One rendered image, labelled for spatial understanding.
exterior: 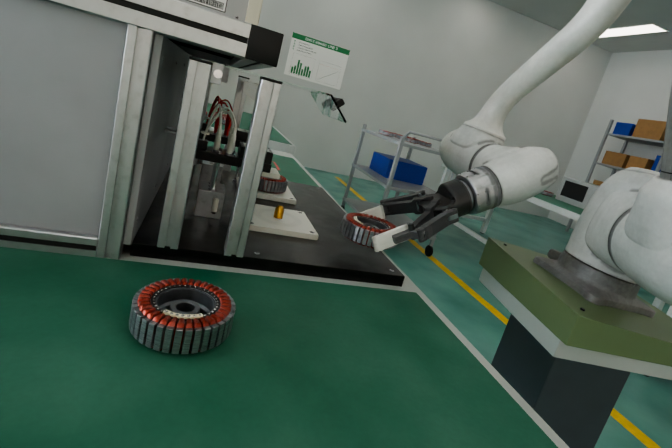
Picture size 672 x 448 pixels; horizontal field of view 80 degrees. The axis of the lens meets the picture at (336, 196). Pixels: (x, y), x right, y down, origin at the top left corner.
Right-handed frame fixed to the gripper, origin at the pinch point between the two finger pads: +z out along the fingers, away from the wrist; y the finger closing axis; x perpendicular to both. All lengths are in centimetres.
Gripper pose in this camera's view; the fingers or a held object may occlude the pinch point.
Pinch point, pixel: (371, 229)
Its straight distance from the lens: 77.7
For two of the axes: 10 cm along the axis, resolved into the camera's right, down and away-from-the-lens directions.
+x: 2.5, 9.0, 3.5
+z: -9.3, 3.2, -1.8
